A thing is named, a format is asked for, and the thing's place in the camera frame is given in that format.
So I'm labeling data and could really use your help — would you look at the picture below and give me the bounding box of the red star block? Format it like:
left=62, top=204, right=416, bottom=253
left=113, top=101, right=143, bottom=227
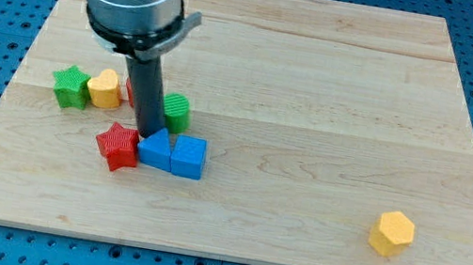
left=96, top=122, right=139, bottom=172

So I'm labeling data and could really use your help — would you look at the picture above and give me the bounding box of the blue triangle block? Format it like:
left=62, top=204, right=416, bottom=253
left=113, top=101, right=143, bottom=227
left=137, top=128, right=172, bottom=172

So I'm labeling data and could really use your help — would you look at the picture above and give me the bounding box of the green star block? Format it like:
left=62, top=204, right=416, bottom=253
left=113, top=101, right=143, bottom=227
left=53, top=65, right=91, bottom=110

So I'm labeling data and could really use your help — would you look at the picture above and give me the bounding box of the blue cube block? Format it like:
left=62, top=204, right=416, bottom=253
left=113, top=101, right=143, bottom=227
left=170, top=135, right=207, bottom=179

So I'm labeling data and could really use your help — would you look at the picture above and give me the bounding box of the wooden board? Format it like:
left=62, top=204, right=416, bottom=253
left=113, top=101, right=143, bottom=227
left=0, top=0, right=473, bottom=265

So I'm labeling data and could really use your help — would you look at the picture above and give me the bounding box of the green cylinder block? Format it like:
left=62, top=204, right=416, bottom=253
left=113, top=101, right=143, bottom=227
left=164, top=92, right=191, bottom=134

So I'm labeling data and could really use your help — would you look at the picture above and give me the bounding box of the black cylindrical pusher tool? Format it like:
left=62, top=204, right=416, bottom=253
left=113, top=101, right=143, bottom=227
left=126, top=55, right=166, bottom=138

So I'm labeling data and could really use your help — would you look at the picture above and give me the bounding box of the red block behind pusher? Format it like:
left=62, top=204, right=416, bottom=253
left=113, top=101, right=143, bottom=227
left=125, top=77, right=134, bottom=108

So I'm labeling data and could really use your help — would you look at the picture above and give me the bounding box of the yellow heart block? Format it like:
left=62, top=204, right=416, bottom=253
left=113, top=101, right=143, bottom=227
left=87, top=69, right=121, bottom=109

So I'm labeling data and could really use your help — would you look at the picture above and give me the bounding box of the yellow hexagon block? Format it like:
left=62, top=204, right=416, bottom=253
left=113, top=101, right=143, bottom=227
left=368, top=211, right=416, bottom=257

